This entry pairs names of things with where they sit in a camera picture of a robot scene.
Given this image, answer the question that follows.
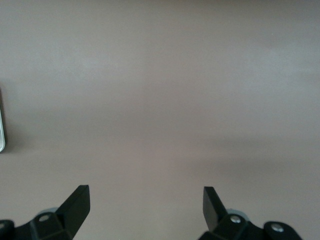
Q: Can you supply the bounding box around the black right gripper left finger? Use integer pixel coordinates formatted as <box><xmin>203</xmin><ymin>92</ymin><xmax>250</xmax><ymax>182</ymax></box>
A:
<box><xmin>0</xmin><ymin>184</ymin><xmax>91</xmax><ymax>240</ymax></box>

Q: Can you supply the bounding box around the cream rabbit print tray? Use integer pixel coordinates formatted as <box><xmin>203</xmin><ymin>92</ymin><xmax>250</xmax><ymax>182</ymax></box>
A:
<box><xmin>0</xmin><ymin>86</ymin><xmax>6</xmax><ymax>154</ymax></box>

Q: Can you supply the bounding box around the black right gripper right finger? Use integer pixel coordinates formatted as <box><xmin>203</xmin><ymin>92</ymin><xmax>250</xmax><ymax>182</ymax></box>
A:
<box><xmin>198</xmin><ymin>186</ymin><xmax>304</xmax><ymax>240</ymax></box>

